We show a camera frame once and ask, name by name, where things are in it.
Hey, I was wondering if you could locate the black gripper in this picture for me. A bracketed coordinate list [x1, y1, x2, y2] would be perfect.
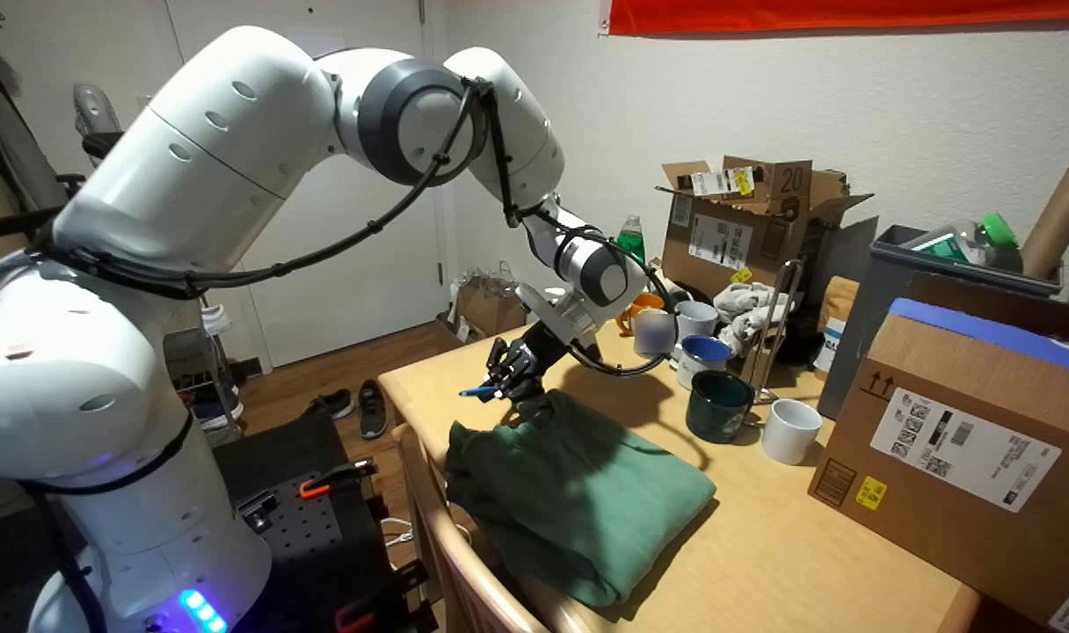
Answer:
[482, 324, 568, 426]

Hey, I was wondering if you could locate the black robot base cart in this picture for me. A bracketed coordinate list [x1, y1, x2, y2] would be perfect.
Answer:
[214, 411, 414, 633]

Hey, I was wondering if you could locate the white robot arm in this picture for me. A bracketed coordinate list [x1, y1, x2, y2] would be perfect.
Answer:
[0, 26, 648, 633]

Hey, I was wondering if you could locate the green sweater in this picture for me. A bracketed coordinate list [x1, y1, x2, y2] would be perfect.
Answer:
[441, 396, 716, 609]

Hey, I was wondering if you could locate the orange mug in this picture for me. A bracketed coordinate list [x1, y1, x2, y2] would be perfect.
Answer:
[616, 294, 666, 338]

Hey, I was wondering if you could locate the dark blue mug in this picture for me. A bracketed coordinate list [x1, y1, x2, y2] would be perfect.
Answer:
[632, 310, 671, 360]

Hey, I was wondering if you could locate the wooden chair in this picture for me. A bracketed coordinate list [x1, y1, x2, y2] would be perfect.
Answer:
[393, 426, 590, 633]

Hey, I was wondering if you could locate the blue rimmed white mug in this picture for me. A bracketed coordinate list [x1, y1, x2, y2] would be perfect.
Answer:
[671, 338, 731, 386]

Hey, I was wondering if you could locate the green soda bottle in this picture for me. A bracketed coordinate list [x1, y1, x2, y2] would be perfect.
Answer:
[616, 220, 648, 261]

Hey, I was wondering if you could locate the grey white mug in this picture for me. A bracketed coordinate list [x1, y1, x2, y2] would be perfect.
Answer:
[676, 303, 716, 338]

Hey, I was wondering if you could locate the dark green mug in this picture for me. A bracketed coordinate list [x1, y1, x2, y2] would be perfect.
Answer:
[684, 375, 752, 445]

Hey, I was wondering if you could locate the small white cup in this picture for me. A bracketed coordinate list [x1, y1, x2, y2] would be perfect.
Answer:
[758, 399, 822, 466]

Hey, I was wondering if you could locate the open cardboard box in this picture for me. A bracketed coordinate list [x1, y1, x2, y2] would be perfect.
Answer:
[659, 154, 861, 295]

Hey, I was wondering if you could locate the red banner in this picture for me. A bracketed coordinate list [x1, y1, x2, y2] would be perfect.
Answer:
[607, 0, 1069, 38]

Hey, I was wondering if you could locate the cardboard box with label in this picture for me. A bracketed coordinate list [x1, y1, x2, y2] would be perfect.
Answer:
[808, 298, 1069, 633]

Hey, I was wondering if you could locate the black trash bin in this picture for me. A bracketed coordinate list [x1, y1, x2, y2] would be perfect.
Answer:
[818, 227, 1059, 418]

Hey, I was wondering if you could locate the cardboard tube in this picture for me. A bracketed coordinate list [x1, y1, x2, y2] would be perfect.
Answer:
[1022, 169, 1069, 280]

